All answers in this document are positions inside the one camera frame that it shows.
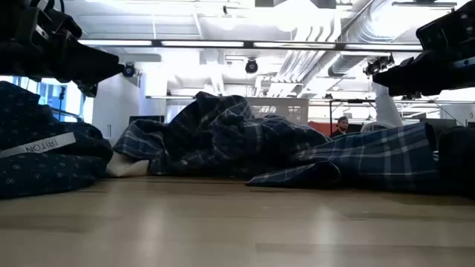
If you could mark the white laundry basket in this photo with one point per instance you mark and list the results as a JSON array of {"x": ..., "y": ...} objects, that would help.
[{"x": 282, "y": 109}]

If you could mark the black tripod stand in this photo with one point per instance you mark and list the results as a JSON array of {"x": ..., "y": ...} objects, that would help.
[{"x": 61, "y": 100}]

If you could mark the blue plaid shirt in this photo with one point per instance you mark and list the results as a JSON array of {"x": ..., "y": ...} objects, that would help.
[{"x": 230, "y": 141}]

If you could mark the silver ventilation duct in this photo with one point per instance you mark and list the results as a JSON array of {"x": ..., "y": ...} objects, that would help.
[{"x": 356, "y": 41}]

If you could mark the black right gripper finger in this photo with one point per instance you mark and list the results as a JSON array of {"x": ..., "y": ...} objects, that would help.
[{"x": 426, "y": 78}]

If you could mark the black metal table frame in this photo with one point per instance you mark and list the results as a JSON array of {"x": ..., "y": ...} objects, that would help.
[{"x": 331, "y": 115}]

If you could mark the black monitor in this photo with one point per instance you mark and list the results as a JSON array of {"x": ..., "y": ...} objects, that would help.
[{"x": 146, "y": 119}]

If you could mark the black track light cluster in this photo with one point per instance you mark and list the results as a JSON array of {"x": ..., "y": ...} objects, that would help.
[{"x": 378, "y": 65}]

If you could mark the long ceiling light bar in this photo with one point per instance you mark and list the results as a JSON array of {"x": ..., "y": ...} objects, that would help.
[{"x": 204, "y": 43}]

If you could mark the short fluorescent light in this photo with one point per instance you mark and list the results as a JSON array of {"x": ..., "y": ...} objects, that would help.
[{"x": 170, "y": 97}]

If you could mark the cream folded garment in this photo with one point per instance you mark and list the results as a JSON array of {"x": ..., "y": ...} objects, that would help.
[{"x": 126, "y": 167}]

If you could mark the white spray bottle green trigger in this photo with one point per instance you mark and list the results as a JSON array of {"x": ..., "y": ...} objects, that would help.
[{"x": 386, "y": 107}]

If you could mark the person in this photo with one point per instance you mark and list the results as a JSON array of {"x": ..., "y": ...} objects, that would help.
[{"x": 341, "y": 127}]

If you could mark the black round ceiling spotlight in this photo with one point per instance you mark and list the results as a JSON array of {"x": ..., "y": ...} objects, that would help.
[
  {"x": 128, "y": 69},
  {"x": 251, "y": 66}
]

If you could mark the small black track light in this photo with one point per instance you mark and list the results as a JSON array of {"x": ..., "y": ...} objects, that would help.
[{"x": 412, "y": 95}]

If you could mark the navy patterned folded garment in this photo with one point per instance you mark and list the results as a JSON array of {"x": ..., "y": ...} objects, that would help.
[{"x": 44, "y": 167}]

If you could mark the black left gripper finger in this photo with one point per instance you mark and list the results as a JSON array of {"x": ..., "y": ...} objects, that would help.
[
  {"x": 89, "y": 89},
  {"x": 92, "y": 66}
]

